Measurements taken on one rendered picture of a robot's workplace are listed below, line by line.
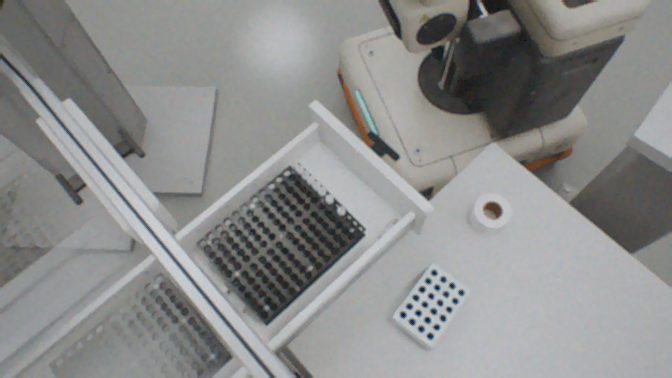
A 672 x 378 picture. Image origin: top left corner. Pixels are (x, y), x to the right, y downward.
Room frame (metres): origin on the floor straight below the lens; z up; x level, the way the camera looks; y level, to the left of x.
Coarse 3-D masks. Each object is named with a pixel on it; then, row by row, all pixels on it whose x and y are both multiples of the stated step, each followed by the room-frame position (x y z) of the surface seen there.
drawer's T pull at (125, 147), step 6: (120, 132) 0.48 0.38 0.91; (126, 132) 0.48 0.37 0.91; (126, 138) 0.47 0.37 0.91; (120, 144) 0.46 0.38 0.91; (126, 144) 0.46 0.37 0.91; (132, 144) 0.46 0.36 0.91; (120, 150) 0.45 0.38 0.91; (126, 150) 0.45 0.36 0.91; (132, 150) 0.45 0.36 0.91; (138, 150) 0.44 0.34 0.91
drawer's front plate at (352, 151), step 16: (320, 112) 0.49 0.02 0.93; (320, 128) 0.48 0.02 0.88; (336, 128) 0.45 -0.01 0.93; (336, 144) 0.45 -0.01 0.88; (352, 144) 0.42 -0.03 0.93; (352, 160) 0.42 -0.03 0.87; (368, 160) 0.39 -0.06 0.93; (368, 176) 0.39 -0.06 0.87; (384, 176) 0.36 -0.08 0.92; (384, 192) 0.35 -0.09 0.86; (400, 192) 0.33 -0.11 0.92; (416, 192) 0.32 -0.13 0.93; (400, 208) 0.32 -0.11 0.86; (416, 208) 0.30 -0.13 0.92; (432, 208) 0.30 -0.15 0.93; (416, 224) 0.29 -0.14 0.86
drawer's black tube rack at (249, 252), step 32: (288, 192) 0.37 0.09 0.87; (224, 224) 0.30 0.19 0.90; (256, 224) 0.30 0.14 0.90; (288, 224) 0.29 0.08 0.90; (320, 224) 0.29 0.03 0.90; (352, 224) 0.30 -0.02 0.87; (224, 256) 0.25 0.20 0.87; (256, 256) 0.24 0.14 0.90; (288, 256) 0.24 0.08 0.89; (320, 256) 0.23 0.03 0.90; (256, 288) 0.20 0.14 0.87; (288, 288) 0.19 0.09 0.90
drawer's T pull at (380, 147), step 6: (372, 132) 0.45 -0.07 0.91; (372, 138) 0.44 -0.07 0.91; (378, 138) 0.44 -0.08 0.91; (378, 144) 0.43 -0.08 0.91; (384, 144) 0.42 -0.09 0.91; (372, 150) 0.42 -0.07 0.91; (378, 150) 0.41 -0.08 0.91; (384, 150) 0.41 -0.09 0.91; (390, 150) 0.41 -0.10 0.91; (390, 156) 0.40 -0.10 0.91; (396, 156) 0.40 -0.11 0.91
